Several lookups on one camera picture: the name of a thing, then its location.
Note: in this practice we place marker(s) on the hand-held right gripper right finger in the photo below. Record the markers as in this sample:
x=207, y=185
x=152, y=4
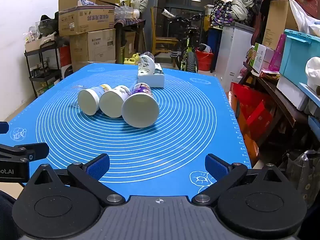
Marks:
x=216, y=167

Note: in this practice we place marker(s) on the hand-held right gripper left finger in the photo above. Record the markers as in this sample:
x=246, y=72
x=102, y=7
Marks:
x=98, y=167

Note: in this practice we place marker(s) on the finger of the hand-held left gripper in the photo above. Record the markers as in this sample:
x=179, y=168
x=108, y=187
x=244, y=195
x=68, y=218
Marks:
x=3, y=127
x=22, y=151

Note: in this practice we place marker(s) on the grey printed paper cup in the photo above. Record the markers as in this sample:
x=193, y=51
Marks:
x=112, y=103

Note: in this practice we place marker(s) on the yellow blue printed paper cup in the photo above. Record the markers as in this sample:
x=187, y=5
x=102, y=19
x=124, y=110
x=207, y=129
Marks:
x=89, y=101

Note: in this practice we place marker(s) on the purple printed paper cup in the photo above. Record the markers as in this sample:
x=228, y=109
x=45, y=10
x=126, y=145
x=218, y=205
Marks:
x=140, y=110

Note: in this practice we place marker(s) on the clear plastic cup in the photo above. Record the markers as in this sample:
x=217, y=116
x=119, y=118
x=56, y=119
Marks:
x=74, y=96

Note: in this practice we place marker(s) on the blue silicone baking mat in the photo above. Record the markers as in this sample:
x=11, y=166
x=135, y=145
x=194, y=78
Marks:
x=160, y=145

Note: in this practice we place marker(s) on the black shelf cart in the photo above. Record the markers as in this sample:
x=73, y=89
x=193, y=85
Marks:
x=42, y=76

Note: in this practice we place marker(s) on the red gift boxes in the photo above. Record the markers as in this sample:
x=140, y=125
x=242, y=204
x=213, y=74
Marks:
x=252, y=112

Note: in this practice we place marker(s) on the dark clear plastic bag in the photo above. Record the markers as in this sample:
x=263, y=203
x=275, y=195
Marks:
x=303, y=175

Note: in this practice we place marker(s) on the dark wooden side table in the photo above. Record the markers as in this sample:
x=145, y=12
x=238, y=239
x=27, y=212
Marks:
x=277, y=97

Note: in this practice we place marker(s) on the white patterned tissue box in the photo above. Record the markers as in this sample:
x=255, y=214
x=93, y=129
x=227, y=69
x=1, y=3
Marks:
x=152, y=78

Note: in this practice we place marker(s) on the white flat box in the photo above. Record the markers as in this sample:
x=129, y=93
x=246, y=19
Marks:
x=291, y=92

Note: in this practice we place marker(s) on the red plastic bucket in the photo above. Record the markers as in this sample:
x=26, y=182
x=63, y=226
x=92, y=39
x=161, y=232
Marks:
x=205, y=61

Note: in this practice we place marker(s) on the yellow plastic jug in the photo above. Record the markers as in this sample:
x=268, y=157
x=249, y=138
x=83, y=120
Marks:
x=131, y=59

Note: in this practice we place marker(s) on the black bag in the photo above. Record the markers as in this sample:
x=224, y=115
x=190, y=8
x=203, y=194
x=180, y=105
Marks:
x=47, y=23

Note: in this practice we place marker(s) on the white chest freezer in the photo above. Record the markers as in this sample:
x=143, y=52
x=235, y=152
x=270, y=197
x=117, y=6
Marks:
x=231, y=52

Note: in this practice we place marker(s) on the black green bicycle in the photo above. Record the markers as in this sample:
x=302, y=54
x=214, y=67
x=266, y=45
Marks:
x=188, y=52

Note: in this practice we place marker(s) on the white green box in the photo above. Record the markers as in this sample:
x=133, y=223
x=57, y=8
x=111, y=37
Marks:
x=260, y=55

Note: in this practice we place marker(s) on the brown cardboard box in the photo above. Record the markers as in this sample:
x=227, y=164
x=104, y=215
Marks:
x=96, y=46

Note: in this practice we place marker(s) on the small cardboard box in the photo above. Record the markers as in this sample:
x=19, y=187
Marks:
x=129, y=43

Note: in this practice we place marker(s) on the pink box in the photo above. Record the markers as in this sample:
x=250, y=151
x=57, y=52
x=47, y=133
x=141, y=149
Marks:
x=278, y=55

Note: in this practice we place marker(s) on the open large cardboard box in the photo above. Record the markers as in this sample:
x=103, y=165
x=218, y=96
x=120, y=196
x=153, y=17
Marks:
x=85, y=21

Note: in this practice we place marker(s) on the wooden chair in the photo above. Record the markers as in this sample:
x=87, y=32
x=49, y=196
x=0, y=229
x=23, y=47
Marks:
x=162, y=41

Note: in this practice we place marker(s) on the teal storage bin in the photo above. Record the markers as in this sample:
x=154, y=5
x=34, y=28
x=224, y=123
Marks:
x=296, y=55

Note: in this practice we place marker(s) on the purple floral bag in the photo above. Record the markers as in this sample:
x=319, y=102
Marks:
x=221, y=12

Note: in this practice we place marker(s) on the tall cardboard box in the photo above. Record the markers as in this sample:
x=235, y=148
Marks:
x=276, y=22

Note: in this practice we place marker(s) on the white plastic bag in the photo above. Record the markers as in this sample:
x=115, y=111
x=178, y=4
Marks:
x=303, y=20

